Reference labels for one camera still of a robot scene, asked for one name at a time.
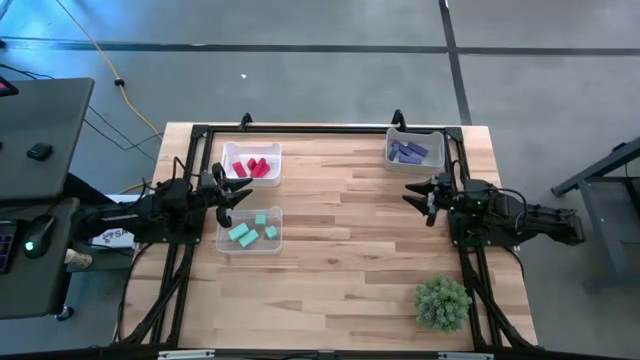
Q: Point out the black backlit keyboard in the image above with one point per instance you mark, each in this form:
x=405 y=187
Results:
x=6 y=247

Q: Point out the white plastic bin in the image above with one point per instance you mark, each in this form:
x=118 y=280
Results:
x=227 y=150

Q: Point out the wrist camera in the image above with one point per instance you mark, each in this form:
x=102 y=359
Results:
x=443 y=179
x=218 y=173

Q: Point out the green artificial plant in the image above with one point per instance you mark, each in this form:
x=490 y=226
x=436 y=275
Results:
x=442 y=302

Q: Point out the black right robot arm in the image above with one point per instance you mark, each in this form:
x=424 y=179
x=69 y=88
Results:
x=525 y=220

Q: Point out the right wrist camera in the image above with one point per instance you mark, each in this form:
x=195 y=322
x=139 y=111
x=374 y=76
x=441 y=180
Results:
x=443 y=179

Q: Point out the teal cube block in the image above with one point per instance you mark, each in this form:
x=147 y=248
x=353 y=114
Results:
x=271 y=232
x=260 y=219

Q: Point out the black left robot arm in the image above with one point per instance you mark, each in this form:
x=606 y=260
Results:
x=150 y=215

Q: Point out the beige knob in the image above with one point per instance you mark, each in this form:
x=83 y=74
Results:
x=77 y=258

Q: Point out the black computer mouse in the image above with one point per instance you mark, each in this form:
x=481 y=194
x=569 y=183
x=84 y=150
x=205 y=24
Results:
x=40 y=232

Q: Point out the clear plastic bin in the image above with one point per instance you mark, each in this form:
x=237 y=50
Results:
x=225 y=247

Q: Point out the black caster wheel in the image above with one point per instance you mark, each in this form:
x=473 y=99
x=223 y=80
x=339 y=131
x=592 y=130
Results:
x=65 y=314

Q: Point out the black frame clamp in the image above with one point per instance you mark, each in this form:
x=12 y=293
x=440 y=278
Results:
x=245 y=120
x=398 y=119

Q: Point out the teal rectangular block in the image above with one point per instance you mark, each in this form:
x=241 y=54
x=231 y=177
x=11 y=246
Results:
x=238 y=232
x=248 y=239

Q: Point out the red-lit black device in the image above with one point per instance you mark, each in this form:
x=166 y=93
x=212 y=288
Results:
x=5 y=89

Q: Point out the dark grey desk surface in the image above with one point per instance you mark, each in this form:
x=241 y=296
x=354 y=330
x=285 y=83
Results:
x=45 y=125
x=35 y=280

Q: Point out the black aluminium table frame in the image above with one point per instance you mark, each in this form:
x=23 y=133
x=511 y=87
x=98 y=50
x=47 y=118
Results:
x=325 y=129

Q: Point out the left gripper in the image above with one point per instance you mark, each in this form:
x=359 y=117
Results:
x=210 y=195

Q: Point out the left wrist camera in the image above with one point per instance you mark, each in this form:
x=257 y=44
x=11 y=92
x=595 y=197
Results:
x=218 y=173

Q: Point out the small black device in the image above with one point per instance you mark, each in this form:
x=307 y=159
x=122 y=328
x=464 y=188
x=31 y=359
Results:
x=39 y=151

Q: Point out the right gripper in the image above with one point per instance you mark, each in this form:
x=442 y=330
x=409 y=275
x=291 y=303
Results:
x=446 y=200

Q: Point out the white printed paper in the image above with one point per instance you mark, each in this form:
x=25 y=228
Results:
x=117 y=236

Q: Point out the grey metal stand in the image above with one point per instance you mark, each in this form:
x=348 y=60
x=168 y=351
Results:
x=600 y=170

